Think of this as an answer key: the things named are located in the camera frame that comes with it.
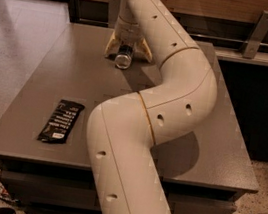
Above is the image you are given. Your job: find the horizontal metal rail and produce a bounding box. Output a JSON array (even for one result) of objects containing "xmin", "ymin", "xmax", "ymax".
[{"xmin": 78, "ymin": 17, "xmax": 268, "ymax": 48}]

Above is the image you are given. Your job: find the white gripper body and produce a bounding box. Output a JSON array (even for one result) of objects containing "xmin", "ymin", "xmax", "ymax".
[{"xmin": 111, "ymin": 0, "xmax": 143, "ymax": 47}]

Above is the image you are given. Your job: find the black snack bar wrapper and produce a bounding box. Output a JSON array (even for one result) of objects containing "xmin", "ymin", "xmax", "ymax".
[{"xmin": 38, "ymin": 99, "xmax": 85, "ymax": 144}]

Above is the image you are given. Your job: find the wire basket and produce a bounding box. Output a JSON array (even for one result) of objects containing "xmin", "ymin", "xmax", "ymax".
[{"xmin": 0, "ymin": 181, "xmax": 18, "ymax": 205}]

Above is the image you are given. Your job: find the right metal rail bracket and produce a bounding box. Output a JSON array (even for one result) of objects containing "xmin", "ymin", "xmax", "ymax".
[{"xmin": 240, "ymin": 10, "xmax": 268, "ymax": 59}]

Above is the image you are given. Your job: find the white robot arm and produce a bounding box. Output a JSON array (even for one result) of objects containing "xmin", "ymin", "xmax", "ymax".
[{"xmin": 86, "ymin": 0, "xmax": 218, "ymax": 214}]

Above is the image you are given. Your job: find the grey drawer cabinet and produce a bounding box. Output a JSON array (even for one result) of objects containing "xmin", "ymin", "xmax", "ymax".
[{"xmin": 0, "ymin": 24, "xmax": 258, "ymax": 214}]

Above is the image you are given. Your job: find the redbull can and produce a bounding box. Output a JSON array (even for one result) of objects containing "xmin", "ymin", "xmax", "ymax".
[{"xmin": 114, "ymin": 44, "xmax": 134, "ymax": 70}]

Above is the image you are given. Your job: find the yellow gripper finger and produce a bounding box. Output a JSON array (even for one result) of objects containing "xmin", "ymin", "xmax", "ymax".
[
  {"xmin": 135, "ymin": 38, "xmax": 153, "ymax": 63},
  {"xmin": 104, "ymin": 33, "xmax": 120, "ymax": 57}
]

